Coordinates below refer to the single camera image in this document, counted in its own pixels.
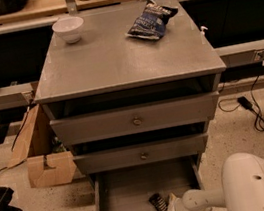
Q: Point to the grey bottom drawer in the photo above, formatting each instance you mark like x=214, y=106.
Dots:
x=129, y=189

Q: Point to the white ceramic bowl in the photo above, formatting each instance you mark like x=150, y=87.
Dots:
x=69, y=29

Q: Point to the grey middle drawer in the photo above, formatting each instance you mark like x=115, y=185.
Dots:
x=140, y=154

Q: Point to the grey drawer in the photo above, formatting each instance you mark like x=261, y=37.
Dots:
x=129, y=189
x=140, y=154
x=135, y=119

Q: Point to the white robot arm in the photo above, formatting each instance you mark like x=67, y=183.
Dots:
x=242, y=188

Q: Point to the blue chip bag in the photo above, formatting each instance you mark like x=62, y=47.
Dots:
x=151, y=24

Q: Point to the grey top drawer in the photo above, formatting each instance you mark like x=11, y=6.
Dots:
x=135, y=119

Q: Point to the grey drawer cabinet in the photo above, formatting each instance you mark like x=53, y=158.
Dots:
x=107, y=70

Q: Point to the brown cardboard box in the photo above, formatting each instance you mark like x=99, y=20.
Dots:
x=47, y=164

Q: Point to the small white pump bottle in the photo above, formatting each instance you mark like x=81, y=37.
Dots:
x=203, y=30

